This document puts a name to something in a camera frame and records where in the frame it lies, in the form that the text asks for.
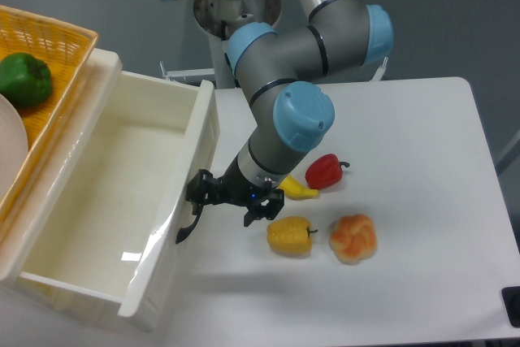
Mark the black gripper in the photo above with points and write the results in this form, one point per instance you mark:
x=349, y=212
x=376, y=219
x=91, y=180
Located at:
x=234, y=189

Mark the black top drawer handle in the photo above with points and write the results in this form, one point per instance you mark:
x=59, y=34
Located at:
x=185, y=232

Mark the white drawer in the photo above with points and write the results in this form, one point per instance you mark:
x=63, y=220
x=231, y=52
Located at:
x=114, y=201

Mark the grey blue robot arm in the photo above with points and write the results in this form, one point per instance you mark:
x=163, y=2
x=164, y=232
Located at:
x=277, y=74

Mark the white drawer cabinet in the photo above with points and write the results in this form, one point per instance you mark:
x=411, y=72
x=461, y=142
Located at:
x=104, y=69

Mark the yellow banana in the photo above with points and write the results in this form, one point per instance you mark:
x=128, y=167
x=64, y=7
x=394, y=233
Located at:
x=295, y=190

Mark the yellow bell pepper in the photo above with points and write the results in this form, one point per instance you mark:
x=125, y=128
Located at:
x=291, y=236

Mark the red bell pepper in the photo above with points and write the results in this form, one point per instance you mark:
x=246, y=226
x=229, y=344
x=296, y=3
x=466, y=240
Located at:
x=325, y=172

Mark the orange bread roll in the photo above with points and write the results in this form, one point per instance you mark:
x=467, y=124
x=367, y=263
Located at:
x=353, y=239

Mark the white plate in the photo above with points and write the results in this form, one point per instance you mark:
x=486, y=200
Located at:
x=14, y=145

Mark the yellow woven basket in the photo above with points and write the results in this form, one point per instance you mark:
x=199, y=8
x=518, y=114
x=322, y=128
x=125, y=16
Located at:
x=65, y=49

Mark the green bell pepper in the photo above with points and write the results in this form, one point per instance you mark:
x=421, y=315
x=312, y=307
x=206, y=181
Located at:
x=25, y=80

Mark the black device at table corner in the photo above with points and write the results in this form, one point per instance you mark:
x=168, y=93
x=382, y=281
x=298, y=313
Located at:
x=511, y=299

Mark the left metal table bracket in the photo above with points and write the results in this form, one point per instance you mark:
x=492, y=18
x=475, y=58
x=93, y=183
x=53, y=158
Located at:
x=189, y=77

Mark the metal table bracket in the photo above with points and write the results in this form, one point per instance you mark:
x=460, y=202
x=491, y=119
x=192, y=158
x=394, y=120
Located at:
x=189, y=77
x=380, y=72

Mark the right metal table bracket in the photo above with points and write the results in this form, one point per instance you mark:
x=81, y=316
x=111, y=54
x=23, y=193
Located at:
x=380, y=72

